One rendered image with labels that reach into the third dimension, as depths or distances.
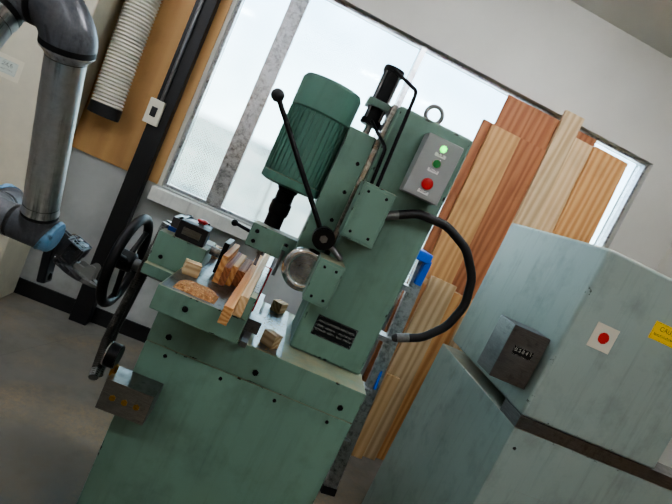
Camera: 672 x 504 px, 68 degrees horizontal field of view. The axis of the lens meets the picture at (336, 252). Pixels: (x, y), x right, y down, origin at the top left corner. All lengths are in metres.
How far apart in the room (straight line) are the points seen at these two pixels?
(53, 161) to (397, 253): 0.89
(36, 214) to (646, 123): 3.09
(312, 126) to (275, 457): 0.88
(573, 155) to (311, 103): 2.04
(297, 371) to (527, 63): 2.31
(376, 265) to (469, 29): 1.92
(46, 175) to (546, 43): 2.61
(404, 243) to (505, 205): 1.63
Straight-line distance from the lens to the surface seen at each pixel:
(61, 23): 1.25
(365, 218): 1.27
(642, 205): 3.50
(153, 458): 1.49
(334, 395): 1.36
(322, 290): 1.28
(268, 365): 1.33
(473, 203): 2.84
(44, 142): 1.36
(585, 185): 3.15
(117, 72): 2.77
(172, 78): 2.80
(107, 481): 1.56
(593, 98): 3.30
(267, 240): 1.43
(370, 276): 1.38
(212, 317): 1.16
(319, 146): 1.37
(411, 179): 1.30
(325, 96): 1.38
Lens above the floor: 1.26
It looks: 7 degrees down
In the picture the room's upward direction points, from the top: 25 degrees clockwise
